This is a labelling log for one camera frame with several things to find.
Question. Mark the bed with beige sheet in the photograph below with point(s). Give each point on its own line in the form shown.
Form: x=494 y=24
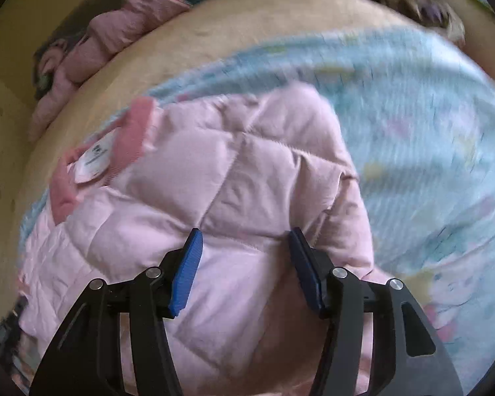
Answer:
x=231 y=29

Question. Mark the dark printed cloth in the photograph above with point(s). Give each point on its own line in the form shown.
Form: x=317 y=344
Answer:
x=45 y=70

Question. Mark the pink duvet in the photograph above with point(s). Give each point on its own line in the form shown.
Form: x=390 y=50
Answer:
x=107 y=37

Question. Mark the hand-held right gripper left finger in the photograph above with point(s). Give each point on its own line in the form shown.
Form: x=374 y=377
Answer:
x=187 y=270

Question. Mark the light blue printed blanket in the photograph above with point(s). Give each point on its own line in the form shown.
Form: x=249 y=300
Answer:
x=416 y=111

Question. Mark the pink quilted jacket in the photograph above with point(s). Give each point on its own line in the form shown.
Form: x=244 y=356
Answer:
x=239 y=173

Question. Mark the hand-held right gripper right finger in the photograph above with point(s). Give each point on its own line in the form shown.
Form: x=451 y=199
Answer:
x=304 y=264

